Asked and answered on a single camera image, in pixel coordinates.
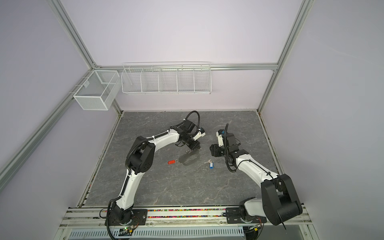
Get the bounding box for white vented cable duct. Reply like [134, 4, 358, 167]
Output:
[68, 227, 245, 240]

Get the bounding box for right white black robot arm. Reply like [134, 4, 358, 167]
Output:
[210, 124, 303, 226]

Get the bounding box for aluminium frame profiles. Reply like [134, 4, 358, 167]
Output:
[0, 0, 314, 193]

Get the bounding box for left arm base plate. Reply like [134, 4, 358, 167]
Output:
[105, 209, 148, 226]

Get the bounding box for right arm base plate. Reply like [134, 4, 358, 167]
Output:
[222, 198, 267, 224]

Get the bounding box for white wire basket long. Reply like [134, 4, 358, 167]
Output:
[121, 62, 212, 95]

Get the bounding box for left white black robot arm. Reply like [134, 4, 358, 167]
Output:
[105, 111, 206, 227]

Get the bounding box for white mesh box basket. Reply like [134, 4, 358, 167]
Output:
[74, 70, 121, 111]

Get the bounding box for metal keyring with shoe plate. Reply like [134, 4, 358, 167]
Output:
[178, 150, 200, 166]

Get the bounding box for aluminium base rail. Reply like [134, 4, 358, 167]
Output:
[58, 205, 313, 230]

